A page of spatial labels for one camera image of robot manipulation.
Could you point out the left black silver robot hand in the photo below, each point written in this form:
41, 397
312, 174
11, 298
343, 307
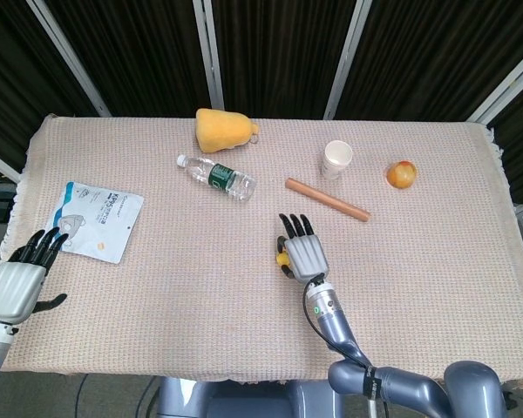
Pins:
13, 291

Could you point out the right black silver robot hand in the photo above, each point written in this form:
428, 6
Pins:
307, 257

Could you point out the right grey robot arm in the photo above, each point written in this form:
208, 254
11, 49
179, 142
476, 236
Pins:
331, 318

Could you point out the yellow red toy peach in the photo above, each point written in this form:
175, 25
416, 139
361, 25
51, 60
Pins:
402, 174

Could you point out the yellow plush toy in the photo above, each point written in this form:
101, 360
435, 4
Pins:
222, 130

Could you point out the brown wooden rod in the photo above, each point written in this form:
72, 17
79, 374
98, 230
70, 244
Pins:
327, 199

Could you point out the white paper cup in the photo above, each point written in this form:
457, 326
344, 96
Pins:
336, 160

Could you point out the white blue mask package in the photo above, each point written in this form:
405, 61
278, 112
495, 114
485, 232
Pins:
98, 220

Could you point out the clear plastic water bottle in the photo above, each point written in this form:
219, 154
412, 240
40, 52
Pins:
220, 176

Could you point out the beige woven tablecloth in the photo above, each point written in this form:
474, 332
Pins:
200, 313

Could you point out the grey robot torso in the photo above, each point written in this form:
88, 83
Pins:
248, 398

